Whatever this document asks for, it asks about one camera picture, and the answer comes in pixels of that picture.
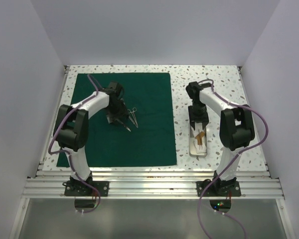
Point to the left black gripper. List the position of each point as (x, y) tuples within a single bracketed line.
[(122, 112)]

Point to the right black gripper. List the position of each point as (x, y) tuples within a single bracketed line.
[(204, 118)]

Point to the tan adhesive bandage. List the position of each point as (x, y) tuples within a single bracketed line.
[(199, 139), (203, 135)]

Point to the silver surgical forceps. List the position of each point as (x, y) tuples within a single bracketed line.
[(132, 116)]

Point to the silver surgical scissors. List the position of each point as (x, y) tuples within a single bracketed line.
[(124, 125)]

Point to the white gauze pad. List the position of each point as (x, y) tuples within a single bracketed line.
[(199, 148)]

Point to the rectangular metal tray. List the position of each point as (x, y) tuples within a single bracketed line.
[(192, 150)]

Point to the dark green surgical cloth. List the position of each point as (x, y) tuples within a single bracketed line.
[(111, 145)]

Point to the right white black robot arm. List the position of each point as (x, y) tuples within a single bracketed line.
[(236, 130)]

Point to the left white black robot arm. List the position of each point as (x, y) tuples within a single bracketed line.
[(71, 130)]

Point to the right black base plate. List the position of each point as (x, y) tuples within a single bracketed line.
[(201, 189)]

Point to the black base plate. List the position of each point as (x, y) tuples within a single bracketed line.
[(201, 189), (74, 189)]

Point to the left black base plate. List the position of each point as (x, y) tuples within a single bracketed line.
[(74, 189)]

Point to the aluminium rail frame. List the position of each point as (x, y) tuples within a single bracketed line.
[(168, 182)]

